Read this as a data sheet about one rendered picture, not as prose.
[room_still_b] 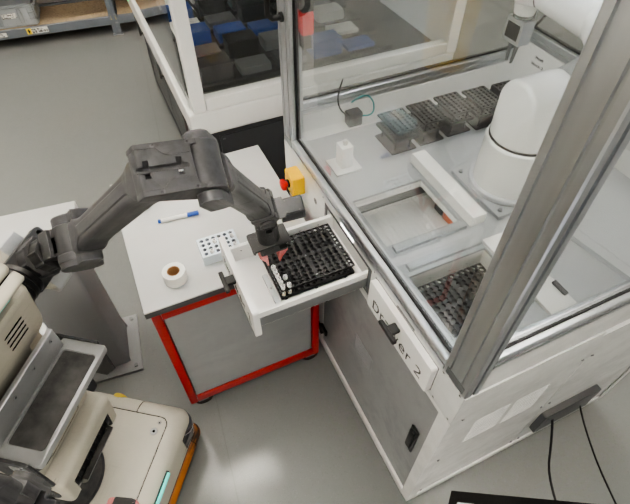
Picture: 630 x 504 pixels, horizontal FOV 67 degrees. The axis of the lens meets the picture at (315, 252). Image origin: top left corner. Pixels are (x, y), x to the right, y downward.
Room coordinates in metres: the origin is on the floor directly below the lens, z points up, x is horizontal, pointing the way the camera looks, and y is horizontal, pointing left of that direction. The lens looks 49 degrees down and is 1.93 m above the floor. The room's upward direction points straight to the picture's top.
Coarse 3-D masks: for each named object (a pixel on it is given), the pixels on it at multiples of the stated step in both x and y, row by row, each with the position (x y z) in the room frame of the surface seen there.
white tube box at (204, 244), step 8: (224, 232) 1.06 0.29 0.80; (232, 232) 1.06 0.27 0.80; (200, 240) 1.03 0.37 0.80; (208, 240) 1.04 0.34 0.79; (216, 240) 1.03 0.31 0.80; (232, 240) 1.03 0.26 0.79; (200, 248) 0.99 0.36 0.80; (208, 248) 0.99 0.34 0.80; (216, 248) 0.99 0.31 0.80; (208, 256) 0.96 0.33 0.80; (216, 256) 0.97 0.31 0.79; (208, 264) 0.96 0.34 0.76
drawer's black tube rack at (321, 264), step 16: (304, 240) 0.93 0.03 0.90; (320, 240) 0.96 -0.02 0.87; (336, 240) 0.93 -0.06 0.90; (272, 256) 0.90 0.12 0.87; (288, 256) 0.87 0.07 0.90; (304, 256) 0.87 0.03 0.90; (320, 256) 0.87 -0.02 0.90; (336, 256) 0.87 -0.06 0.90; (288, 272) 0.84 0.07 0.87; (304, 272) 0.84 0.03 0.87; (320, 272) 0.82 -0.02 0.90; (336, 272) 0.82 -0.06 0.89; (352, 272) 0.84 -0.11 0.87; (288, 288) 0.76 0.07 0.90; (304, 288) 0.78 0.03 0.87
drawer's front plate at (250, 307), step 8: (224, 240) 0.91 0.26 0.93; (224, 248) 0.88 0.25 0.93; (224, 256) 0.88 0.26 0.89; (232, 256) 0.85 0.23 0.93; (232, 264) 0.82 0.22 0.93; (232, 272) 0.81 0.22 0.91; (240, 272) 0.79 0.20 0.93; (240, 280) 0.77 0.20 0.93; (240, 288) 0.74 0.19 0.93; (248, 296) 0.72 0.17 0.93; (248, 304) 0.69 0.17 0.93; (248, 312) 0.70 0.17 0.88; (256, 312) 0.67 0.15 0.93; (256, 320) 0.66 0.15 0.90; (256, 328) 0.66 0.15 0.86; (256, 336) 0.66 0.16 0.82
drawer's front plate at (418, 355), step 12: (372, 288) 0.76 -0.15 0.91; (372, 300) 0.75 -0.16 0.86; (384, 300) 0.70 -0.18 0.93; (384, 312) 0.69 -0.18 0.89; (396, 312) 0.67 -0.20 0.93; (396, 324) 0.64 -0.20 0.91; (396, 336) 0.63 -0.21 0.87; (408, 336) 0.60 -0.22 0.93; (396, 348) 0.62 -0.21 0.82; (408, 348) 0.59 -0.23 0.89; (420, 348) 0.57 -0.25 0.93; (408, 360) 0.58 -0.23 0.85; (420, 360) 0.54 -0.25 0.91; (432, 360) 0.53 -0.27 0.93; (432, 372) 0.51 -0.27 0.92; (420, 384) 0.52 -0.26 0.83
